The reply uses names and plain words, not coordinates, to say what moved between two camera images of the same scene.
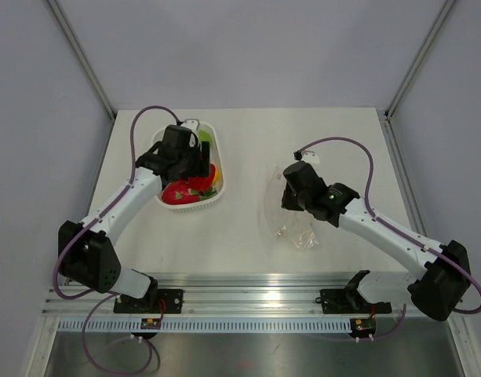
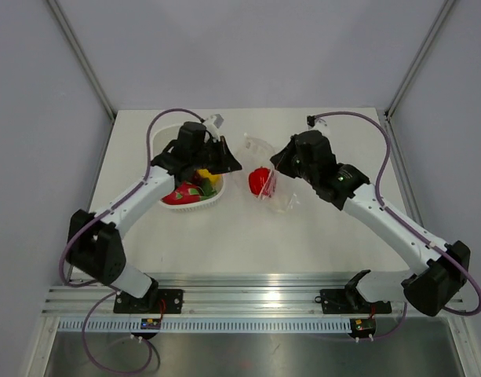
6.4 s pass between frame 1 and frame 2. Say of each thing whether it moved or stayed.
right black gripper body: moved
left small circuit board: stayed
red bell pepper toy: moved
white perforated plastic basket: stayed
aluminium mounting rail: stayed
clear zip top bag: moved
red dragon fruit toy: stayed
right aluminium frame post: stayed
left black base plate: stayed
